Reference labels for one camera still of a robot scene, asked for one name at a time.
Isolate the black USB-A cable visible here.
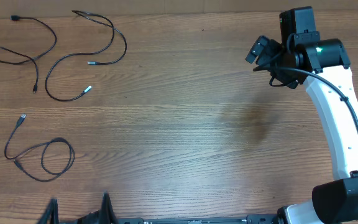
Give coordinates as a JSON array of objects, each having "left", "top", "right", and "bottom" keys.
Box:
[{"left": 4, "top": 113, "right": 76, "bottom": 183}]

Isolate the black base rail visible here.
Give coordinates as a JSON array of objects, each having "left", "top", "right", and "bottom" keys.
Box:
[{"left": 57, "top": 213, "right": 279, "bottom": 224}]

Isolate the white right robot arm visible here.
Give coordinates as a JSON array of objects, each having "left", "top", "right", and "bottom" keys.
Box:
[{"left": 246, "top": 6, "right": 358, "bottom": 223}]

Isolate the thin grey-tipped USB-C cable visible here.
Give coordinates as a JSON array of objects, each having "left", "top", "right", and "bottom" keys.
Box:
[{"left": 44, "top": 9, "right": 128, "bottom": 103}]

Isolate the black USB-C cable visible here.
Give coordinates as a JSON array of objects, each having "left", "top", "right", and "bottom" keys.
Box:
[{"left": 0, "top": 14, "right": 58, "bottom": 94}]

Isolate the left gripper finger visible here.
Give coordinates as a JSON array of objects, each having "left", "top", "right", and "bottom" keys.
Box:
[
  {"left": 37, "top": 198, "right": 60, "bottom": 224},
  {"left": 99, "top": 192, "right": 119, "bottom": 224}
]

